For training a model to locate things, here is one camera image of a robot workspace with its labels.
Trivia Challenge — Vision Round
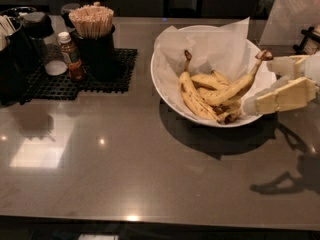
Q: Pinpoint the glass sugar shaker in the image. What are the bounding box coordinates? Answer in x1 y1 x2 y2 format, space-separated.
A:
23 12 67 76

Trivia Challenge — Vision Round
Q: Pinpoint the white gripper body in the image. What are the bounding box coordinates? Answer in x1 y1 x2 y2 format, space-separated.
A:
304 51 320 86

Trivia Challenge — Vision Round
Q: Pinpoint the wooden stir sticks bundle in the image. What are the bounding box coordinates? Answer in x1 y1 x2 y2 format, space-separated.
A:
69 4 114 39

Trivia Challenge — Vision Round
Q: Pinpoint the dark lidded jar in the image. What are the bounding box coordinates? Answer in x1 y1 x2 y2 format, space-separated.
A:
60 2 82 33

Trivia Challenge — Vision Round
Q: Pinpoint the black condiment caddy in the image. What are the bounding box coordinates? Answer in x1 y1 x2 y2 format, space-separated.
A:
0 12 39 104

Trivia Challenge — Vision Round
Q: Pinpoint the middle yellow banana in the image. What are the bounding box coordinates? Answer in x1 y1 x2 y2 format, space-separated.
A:
191 74 228 90

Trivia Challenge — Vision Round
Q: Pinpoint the black napkin holder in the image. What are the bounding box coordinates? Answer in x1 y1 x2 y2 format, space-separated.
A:
293 25 320 55

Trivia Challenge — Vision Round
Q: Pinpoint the black grid mat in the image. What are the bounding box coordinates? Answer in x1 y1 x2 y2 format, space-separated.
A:
19 47 139 105

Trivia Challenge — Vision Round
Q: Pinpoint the small back banana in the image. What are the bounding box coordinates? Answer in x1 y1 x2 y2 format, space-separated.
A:
211 70 230 85

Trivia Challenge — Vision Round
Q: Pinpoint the white bowl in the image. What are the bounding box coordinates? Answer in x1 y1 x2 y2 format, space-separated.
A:
151 22 276 128

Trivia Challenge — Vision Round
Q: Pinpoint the black stir stick holder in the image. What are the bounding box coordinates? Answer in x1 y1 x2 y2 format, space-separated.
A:
71 27 121 82

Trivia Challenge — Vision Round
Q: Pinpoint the small hot sauce bottle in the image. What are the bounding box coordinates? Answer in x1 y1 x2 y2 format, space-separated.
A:
58 32 86 82

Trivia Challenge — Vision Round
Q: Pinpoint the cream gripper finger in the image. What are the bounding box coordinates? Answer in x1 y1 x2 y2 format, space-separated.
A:
242 77 319 115
267 55 310 79

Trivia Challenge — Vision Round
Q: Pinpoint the white paper liner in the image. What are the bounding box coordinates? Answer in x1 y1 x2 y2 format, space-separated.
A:
153 17 278 121

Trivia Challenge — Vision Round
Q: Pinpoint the left spotted banana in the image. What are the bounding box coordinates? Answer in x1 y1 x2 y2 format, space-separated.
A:
179 50 224 123

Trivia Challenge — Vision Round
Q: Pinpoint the long top banana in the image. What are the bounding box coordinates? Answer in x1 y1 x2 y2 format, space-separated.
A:
198 50 273 106

